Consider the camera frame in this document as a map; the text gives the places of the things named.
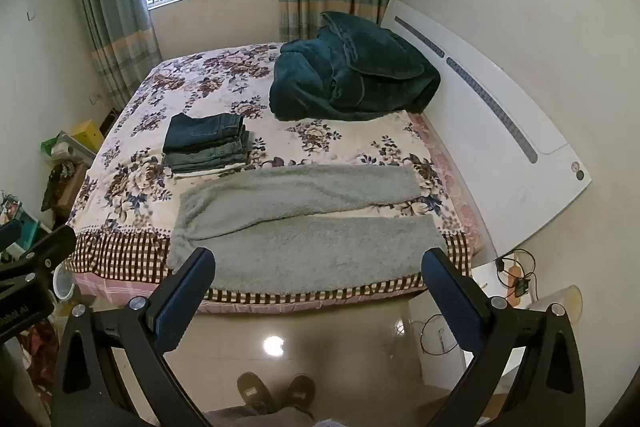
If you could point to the teal plush blanket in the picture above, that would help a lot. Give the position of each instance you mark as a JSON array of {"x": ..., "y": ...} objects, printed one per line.
[{"x": 350, "y": 77}]

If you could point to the person's grey trousers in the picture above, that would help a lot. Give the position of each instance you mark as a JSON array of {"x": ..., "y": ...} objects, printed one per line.
[{"x": 250, "y": 418}]

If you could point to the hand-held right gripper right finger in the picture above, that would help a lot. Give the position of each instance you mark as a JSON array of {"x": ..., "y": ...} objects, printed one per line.
[{"x": 452, "y": 302}]

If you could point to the white folded garment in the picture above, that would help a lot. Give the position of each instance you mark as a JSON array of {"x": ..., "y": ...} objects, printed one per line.
[{"x": 210, "y": 173}]

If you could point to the person's right shoe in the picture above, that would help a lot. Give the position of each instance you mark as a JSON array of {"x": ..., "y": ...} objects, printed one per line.
[{"x": 300, "y": 394}]

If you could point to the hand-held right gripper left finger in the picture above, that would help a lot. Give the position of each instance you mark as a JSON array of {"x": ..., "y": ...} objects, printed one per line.
[{"x": 185, "y": 299}]

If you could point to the teal crate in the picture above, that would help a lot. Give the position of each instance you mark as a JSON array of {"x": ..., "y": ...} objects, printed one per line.
[{"x": 22, "y": 222}]

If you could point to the grey fluffy pants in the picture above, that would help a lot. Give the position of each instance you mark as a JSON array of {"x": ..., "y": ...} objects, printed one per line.
[{"x": 300, "y": 252}]

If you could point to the red patterned cloth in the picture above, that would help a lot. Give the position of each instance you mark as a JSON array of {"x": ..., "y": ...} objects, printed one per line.
[{"x": 42, "y": 347}]

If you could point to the person's shoe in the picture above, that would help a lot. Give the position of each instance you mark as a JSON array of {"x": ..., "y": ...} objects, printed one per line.
[
  {"x": 300, "y": 394},
  {"x": 252, "y": 392}
]

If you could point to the white nightstand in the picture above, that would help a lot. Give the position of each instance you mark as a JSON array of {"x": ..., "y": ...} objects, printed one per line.
[{"x": 450, "y": 372}]

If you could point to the grey-green folded jeans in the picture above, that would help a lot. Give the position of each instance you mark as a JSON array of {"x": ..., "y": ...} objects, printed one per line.
[{"x": 215, "y": 159}]

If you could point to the green bag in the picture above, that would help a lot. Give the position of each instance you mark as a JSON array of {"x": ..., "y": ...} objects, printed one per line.
[{"x": 50, "y": 144}]

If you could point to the white headboard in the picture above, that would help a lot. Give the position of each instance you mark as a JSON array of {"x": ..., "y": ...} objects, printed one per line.
[{"x": 480, "y": 122}]

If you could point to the cream cup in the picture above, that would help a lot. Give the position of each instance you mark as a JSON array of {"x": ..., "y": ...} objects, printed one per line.
[{"x": 562, "y": 302}]

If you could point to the wall socket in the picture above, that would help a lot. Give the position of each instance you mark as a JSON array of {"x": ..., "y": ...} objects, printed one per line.
[{"x": 96, "y": 98}]

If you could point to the dark blue folded jeans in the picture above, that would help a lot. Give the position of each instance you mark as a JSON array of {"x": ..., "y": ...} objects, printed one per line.
[{"x": 200, "y": 132}]

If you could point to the yellow box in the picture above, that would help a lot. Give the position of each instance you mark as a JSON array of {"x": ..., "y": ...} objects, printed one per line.
[{"x": 87, "y": 134}]

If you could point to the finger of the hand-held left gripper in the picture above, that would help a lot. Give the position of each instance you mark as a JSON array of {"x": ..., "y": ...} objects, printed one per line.
[
  {"x": 10, "y": 234},
  {"x": 47, "y": 249}
]

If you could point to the white bucket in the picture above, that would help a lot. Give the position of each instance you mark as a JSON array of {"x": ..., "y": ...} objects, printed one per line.
[{"x": 64, "y": 284}]

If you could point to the orange power strip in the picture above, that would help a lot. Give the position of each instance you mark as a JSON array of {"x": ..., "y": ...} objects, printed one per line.
[{"x": 515, "y": 279}]

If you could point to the person's left shoe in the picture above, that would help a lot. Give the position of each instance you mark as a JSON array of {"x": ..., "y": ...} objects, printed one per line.
[{"x": 252, "y": 392}]

